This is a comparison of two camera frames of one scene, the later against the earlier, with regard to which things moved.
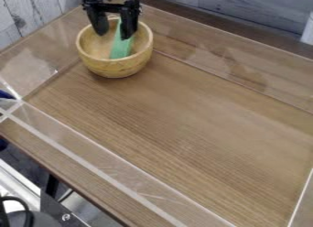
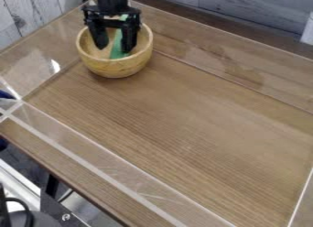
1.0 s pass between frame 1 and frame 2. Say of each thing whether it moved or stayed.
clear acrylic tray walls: stayed
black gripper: moved
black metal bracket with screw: stayed
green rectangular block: stayed
